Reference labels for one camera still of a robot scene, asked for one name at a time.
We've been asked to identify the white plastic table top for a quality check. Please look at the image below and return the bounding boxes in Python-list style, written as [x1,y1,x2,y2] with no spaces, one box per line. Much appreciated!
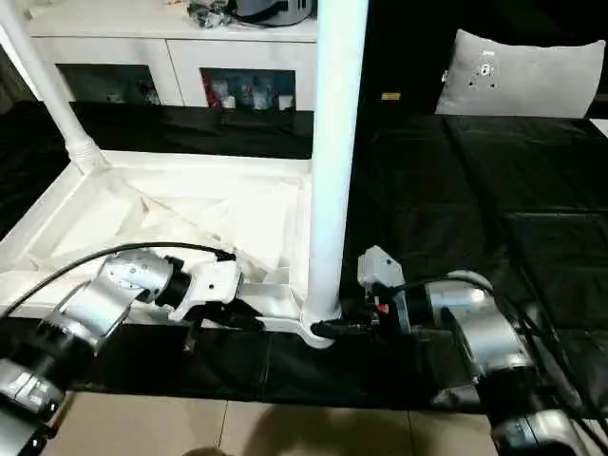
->
[0,149,352,352]

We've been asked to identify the white plastic table leg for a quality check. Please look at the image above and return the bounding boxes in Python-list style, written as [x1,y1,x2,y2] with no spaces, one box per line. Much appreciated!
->
[302,0,371,334]
[0,0,111,176]

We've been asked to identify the black work mat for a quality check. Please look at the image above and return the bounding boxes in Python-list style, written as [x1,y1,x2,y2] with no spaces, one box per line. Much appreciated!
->
[0,99,608,420]

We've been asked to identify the black box with gold label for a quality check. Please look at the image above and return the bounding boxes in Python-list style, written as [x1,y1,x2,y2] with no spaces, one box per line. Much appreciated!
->
[357,0,461,119]

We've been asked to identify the white cabinet with glass doors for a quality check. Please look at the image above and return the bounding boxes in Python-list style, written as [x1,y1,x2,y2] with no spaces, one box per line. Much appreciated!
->
[26,0,320,114]

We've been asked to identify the grey printed cushion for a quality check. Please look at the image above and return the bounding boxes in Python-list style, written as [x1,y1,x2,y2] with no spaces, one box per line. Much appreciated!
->
[433,28,608,119]

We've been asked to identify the black tangled item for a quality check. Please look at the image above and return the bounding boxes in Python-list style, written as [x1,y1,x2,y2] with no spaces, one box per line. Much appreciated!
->
[187,2,233,31]

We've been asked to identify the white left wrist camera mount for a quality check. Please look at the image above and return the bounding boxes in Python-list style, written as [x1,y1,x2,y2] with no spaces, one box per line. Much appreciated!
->
[167,258,244,325]

